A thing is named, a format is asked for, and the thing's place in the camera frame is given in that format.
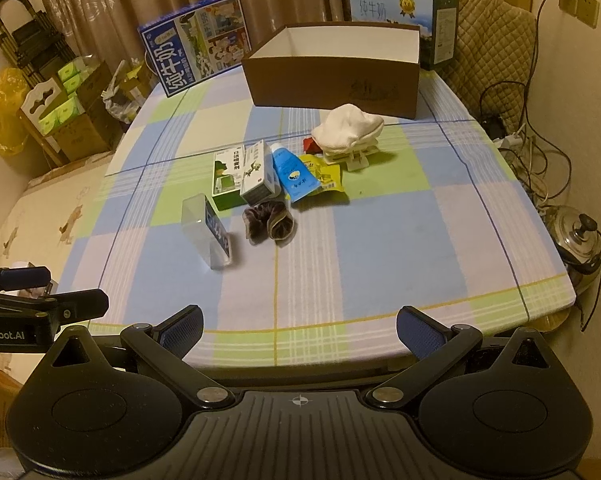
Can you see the dark blue milk carton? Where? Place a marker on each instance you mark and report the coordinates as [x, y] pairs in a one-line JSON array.
[[190, 45]]

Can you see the large cardboard box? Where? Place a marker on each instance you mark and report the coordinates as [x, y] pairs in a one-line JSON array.
[[80, 135]]

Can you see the white hair clip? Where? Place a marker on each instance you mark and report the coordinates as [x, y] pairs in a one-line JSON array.
[[358, 161]]

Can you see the black folding cart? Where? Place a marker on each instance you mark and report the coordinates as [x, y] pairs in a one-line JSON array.
[[25, 40]]

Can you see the beige quilted chair cover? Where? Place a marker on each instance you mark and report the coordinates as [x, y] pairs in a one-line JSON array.
[[490, 45]]

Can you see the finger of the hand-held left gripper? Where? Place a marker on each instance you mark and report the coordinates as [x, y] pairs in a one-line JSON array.
[[25, 278], [80, 304]]

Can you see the white power strip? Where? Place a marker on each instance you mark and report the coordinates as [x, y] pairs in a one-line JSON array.
[[510, 141]]

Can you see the black power adapter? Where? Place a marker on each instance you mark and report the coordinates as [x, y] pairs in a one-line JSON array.
[[494, 125]]

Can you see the red candy packet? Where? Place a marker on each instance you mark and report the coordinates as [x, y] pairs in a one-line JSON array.
[[310, 146]]

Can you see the light blue milk carton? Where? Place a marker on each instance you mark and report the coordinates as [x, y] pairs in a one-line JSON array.
[[380, 5]]

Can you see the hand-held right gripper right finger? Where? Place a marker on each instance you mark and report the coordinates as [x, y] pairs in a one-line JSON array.
[[420, 332]]

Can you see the white cloth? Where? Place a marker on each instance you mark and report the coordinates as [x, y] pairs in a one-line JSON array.
[[345, 125]]

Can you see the white medicine box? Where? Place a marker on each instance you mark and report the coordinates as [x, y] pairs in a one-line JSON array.
[[258, 175]]

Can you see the brown cardboard box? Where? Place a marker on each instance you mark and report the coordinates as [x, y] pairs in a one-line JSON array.
[[330, 85]]

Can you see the stack of green tissue packs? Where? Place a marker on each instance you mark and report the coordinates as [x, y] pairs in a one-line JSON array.
[[60, 112]]

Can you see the clear plastic case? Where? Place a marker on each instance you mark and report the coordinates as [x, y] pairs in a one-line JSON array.
[[200, 230]]

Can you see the yellow snack packet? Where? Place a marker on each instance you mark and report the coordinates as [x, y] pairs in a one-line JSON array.
[[326, 176]]

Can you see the yellow plastic bag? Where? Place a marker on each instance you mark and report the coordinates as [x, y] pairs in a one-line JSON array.
[[3, 110]]

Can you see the empty wall socket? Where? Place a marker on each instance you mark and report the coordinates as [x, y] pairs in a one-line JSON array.
[[589, 10]]

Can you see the small cardboard box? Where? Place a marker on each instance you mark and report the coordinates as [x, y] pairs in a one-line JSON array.
[[135, 80]]

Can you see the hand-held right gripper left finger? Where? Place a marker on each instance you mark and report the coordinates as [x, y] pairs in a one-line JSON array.
[[183, 332]]

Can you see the grey plastic bag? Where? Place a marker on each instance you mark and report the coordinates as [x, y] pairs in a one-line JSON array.
[[120, 105]]

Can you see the cream printed bed sheet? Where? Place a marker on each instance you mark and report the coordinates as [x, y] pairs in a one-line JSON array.
[[40, 210]]

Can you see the blue cream tube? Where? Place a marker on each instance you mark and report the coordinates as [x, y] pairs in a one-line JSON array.
[[293, 175]]

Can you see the green medicine box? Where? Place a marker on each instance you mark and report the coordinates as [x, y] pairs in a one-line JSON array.
[[225, 180]]

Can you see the brown velvet scrunchie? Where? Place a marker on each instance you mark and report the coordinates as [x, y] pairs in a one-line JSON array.
[[275, 222]]

